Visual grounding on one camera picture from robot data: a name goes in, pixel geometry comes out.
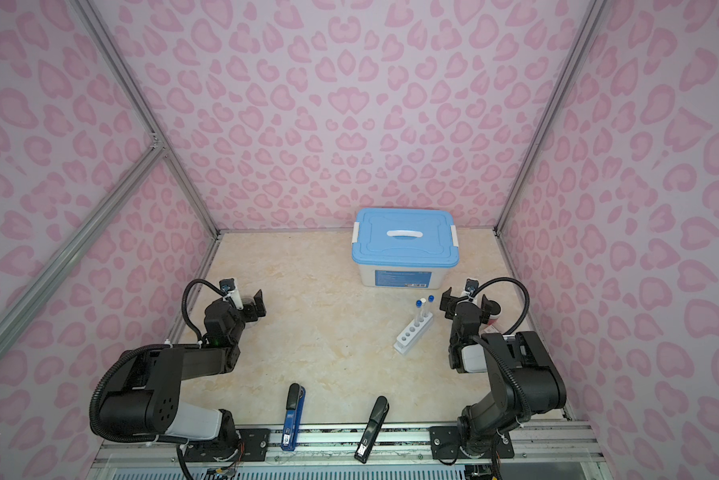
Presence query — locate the small clear red-label box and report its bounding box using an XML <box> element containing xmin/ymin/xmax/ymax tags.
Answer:
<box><xmin>483</xmin><ymin>322</ymin><xmax>503</xmax><ymax>334</ymax></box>

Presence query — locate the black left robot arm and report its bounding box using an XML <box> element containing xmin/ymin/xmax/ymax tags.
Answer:
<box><xmin>89</xmin><ymin>291</ymin><xmax>267</xmax><ymax>462</ymax></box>

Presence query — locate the blue plastic bin lid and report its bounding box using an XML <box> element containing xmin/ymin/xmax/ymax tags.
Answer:
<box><xmin>352</xmin><ymin>208</ymin><xmax>459</xmax><ymax>268</ymax></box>

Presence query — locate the aluminium corner frame post right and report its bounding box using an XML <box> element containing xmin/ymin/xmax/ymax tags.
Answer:
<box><xmin>493</xmin><ymin>0</ymin><xmax>613</xmax><ymax>237</ymax></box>

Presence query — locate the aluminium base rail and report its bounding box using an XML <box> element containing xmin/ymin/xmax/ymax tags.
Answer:
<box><xmin>87</xmin><ymin>420</ymin><xmax>613</xmax><ymax>479</ymax></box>

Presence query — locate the aluminium corner frame post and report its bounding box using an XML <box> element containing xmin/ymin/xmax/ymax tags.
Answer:
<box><xmin>493</xmin><ymin>0</ymin><xmax>613</xmax><ymax>237</ymax></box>
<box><xmin>69</xmin><ymin>0</ymin><xmax>222</xmax><ymax>239</ymax></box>

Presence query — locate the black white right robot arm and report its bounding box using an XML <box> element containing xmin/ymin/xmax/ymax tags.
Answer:
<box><xmin>429</xmin><ymin>290</ymin><xmax>567</xmax><ymax>465</ymax></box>

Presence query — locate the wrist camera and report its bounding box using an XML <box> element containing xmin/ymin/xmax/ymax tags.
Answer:
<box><xmin>461</xmin><ymin>278</ymin><xmax>479</xmax><ymax>301</ymax></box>
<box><xmin>219</xmin><ymin>278</ymin><xmax>244</xmax><ymax>310</ymax></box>

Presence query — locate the aluminium corner frame post left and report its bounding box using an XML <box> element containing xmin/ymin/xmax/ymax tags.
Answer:
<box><xmin>69</xmin><ymin>0</ymin><xmax>222</xmax><ymax>239</ymax></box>

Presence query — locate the aluminium diagonal frame bar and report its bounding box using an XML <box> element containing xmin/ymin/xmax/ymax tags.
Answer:
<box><xmin>0</xmin><ymin>141</ymin><xmax>165</xmax><ymax>366</ymax></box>

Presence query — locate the blue black stapler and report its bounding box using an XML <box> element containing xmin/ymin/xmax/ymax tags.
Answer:
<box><xmin>281</xmin><ymin>383</ymin><xmax>306</xmax><ymax>451</ymax></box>

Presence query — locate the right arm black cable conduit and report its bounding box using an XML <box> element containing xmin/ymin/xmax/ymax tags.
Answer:
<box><xmin>469</xmin><ymin>276</ymin><xmax>535</xmax><ymax>480</ymax></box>

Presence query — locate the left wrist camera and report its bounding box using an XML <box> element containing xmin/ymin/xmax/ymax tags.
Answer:
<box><xmin>219</xmin><ymin>278</ymin><xmax>244</xmax><ymax>310</ymax></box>

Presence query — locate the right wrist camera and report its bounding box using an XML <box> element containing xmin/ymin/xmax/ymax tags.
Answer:
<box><xmin>461</xmin><ymin>278</ymin><xmax>479</xmax><ymax>301</ymax></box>

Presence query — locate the white test tube rack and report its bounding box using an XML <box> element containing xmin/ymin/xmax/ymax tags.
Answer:
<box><xmin>393</xmin><ymin>313</ymin><xmax>433</xmax><ymax>355</ymax></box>

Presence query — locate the white plastic storage bin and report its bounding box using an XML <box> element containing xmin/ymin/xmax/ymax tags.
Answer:
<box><xmin>354</xmin><ymin>261</ymin><xmax>455</xmax><ymax>289</ymax></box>

